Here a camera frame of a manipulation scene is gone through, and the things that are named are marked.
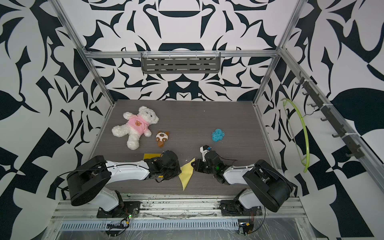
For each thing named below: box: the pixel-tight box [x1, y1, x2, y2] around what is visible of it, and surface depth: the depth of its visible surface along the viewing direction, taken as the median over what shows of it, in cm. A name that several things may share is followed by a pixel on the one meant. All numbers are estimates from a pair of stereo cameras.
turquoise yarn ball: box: [211, 128, 225, 142], surface depth 101 cm
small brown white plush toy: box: [155, 131, 170, 148], surface depth 98 cm
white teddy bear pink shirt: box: [111, 106, 159, 151], surface depth 98 cm
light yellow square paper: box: [178, 157, 196, 191], surface depth 85 cm
